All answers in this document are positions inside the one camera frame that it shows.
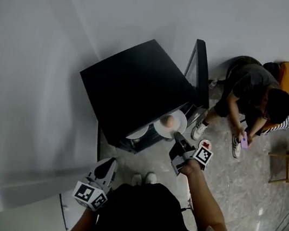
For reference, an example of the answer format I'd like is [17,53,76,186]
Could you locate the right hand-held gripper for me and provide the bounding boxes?
[165,131,217,182]

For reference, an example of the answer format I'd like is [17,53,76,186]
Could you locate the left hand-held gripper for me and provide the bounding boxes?
[70,152,120,214]

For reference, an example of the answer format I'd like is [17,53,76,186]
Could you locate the white round plate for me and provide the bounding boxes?
[125,120,150,143]
[151,105,189,141]

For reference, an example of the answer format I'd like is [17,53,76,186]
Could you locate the beige egg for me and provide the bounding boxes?
[162,114,176,129]

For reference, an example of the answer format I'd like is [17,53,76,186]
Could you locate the black mini fridge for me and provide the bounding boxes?
[68,20,220,165]

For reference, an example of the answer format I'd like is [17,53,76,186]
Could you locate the person's right forearm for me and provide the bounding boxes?
[169,156,241,231]

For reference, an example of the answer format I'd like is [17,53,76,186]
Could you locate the person's left forearm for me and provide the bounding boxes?
[63,205,101,231]

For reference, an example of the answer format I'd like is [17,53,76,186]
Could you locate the small white plate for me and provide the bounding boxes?
[198,138,213,151]

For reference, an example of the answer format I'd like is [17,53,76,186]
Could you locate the person's left white shoe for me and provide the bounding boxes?
[130,172,143,186]

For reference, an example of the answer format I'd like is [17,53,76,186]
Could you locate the person's white shoe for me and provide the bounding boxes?
[145,171,159,186]
[130,172,143,186]

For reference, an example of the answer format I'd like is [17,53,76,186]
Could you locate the person's right white shoe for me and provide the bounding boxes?
[145,171,159,186]

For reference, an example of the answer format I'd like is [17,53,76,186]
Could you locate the person's black clothing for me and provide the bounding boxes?
[81,171,279,231]

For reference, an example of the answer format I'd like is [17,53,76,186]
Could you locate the white ledge black trim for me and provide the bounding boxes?
[0,152,97,231]

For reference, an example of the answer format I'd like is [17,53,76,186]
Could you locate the orange cushion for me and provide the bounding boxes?
[261,120,281,135]
[275,60,289,95]

